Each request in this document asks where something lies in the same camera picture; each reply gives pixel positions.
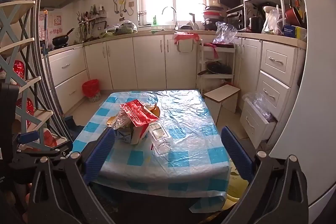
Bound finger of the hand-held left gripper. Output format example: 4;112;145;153
9;132;74;170

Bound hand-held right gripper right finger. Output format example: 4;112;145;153
220;126;309;224

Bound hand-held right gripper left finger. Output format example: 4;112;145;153
28;128;116;224

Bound blue milk carton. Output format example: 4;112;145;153
115;127;134;142

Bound long orange peel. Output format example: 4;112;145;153
147;103;161;119

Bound red and white packet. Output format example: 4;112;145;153
39;130;59;149

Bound crumpled white wrapper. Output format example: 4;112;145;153
110;111;132;130

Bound grey metal tubes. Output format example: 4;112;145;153
33;0;79;144

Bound plastic bags in drawer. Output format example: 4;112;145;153
243;91;277;123

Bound red and white paper box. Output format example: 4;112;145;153
120;99;160;145

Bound blue checked plastic tablecloth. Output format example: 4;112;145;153
72;89;232;199

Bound white wooden stool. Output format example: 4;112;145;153
203;84;241;123

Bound clear plastic tray with label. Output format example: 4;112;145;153
148;121;172;141

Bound clear plastic wrapper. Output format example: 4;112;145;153
151;138;174;157

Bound bin with red bag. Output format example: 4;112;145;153
82;79;102;103

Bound black wok in cart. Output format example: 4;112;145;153
197;61;232;76

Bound white and blue folding shelf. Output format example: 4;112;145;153
0;0;67;154

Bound white shelf cart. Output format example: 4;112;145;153
197;42;236;94

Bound red cloth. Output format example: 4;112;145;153
204;42;220;60

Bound white refrigerator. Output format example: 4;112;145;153
268;0;336;214

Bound cream base cabinets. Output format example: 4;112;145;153
49;31;263;115

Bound clear plastic bag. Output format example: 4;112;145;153
215;21;238;45

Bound utensil rack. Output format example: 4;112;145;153
76;5;108;42

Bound hanging red plastic bag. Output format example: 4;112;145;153
173;32;200;53

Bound bag of green vegetables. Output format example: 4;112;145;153
101;20;138;37

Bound black pot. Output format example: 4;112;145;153
248;17;263;33

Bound blue box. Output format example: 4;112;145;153
283;25;298;38

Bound black toaster oven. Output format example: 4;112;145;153
226;5;247;31

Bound white plastic bag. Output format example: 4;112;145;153
262;9;286;36

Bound stack of pots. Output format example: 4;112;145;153
202;0;224;31

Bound red pan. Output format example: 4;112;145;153
285;5;304;28

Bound chrome faucet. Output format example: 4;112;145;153
161;6;179;31

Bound black wok with handle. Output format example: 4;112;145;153
52;28;75;47

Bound red wall stickers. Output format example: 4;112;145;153
39;14;65;40

